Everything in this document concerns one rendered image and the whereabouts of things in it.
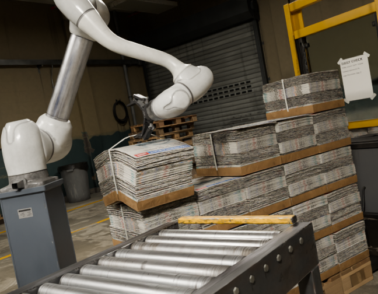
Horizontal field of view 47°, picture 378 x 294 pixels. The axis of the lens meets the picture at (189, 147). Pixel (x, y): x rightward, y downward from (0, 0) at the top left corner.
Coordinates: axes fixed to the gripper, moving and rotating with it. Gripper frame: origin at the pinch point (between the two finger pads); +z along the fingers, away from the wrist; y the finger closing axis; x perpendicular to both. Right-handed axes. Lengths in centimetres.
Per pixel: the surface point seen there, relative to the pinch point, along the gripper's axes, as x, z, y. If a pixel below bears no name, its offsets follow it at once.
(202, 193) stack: 22.1, -7.7, 38.9
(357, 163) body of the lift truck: 175, 20, 52
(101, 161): -14.5, 11.6, 15.0
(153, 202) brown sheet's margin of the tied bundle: -6.7, -14.1, 36.2
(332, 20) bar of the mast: 160, 3, -46
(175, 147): 7.2, -18.1, 16.2
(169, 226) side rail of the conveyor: -17, -41, 43
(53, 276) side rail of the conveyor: -60, -53, 45
